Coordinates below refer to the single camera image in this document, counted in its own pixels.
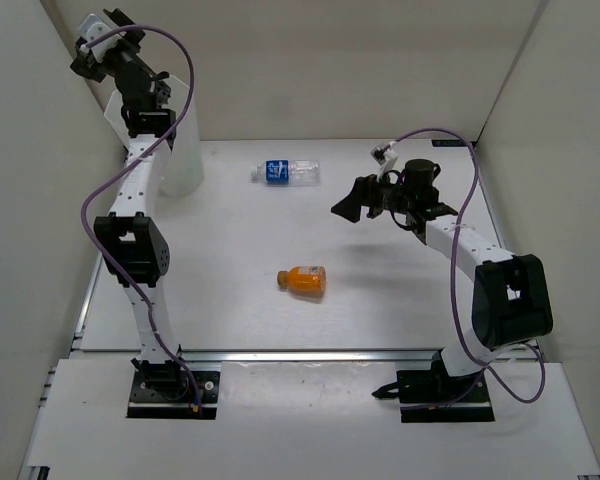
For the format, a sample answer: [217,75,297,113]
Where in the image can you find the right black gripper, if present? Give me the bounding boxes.
[334,168,417,223]

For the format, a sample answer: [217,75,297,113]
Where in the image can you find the orange juice bottle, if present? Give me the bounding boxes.
[276,266,327,302]

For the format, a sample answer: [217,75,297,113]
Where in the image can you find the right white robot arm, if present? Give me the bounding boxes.
[331,159,553,409]

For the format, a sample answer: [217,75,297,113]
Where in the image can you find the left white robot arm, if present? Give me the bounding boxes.
[70,9,190,402]

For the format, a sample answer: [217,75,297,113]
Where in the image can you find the tall white plastic bin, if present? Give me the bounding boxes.
[104,90,204,197]

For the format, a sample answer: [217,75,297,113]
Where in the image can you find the clear bottle blue label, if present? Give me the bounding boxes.
[251,159,320,187]

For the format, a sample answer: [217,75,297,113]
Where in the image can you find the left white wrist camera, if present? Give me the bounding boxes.
[76,13,122,63]

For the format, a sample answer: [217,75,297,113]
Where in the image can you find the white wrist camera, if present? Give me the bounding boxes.
[371,141,398,179]
[76,13,122,63]

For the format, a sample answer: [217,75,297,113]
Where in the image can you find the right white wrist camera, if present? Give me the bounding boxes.
[371,141,398,179]

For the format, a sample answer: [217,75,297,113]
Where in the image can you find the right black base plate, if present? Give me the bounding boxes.
[396,370,495,424]

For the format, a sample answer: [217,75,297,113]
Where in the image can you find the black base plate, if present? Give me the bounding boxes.
[396,370,495,424]
[126,359,221,420]

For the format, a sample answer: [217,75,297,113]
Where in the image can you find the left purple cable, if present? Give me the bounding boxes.
[79,27,201,411]

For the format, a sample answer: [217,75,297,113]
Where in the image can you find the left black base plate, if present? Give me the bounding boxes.
[126,359,221,420]

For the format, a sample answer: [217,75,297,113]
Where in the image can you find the aluminium table edge rail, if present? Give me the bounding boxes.
[69,348,511,365]

